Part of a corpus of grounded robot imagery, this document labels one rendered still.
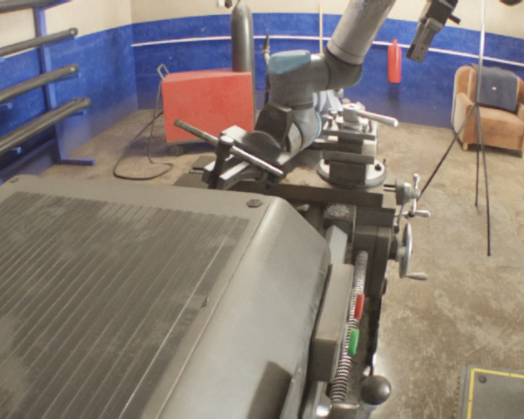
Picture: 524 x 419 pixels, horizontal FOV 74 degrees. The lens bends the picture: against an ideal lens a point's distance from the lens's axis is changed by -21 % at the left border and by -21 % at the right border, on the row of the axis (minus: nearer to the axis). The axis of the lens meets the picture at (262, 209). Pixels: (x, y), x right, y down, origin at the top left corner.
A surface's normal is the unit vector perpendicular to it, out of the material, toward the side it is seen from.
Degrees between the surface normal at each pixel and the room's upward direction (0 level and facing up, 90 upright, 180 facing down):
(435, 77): 90
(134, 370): 0
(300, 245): 45
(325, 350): 90
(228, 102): 90
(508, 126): 90
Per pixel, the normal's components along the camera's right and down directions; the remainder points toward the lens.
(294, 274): 0.66, -0.55
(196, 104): 0.09, 0.48
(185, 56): -0.26, 0.48
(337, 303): -0.03, -0.87
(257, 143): 0.27, -0.77
